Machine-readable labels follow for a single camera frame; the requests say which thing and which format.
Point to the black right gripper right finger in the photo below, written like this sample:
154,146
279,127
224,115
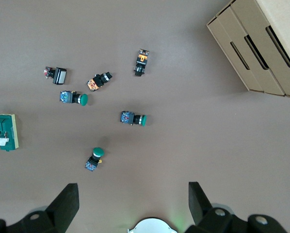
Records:
200,206

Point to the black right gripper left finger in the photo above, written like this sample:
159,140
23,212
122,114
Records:
62,208

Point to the green rocker switch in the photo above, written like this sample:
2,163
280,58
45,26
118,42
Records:
2,126

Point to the stepped brown cardboard bin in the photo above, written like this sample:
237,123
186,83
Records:
261,48

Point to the green mushroom push button switch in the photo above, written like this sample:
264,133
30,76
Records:
83,99
126,117
97,151

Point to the black selector switch orange base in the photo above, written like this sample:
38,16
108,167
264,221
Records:
141,64
96,82

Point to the black pink switch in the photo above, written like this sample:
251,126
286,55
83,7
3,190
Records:
60,75

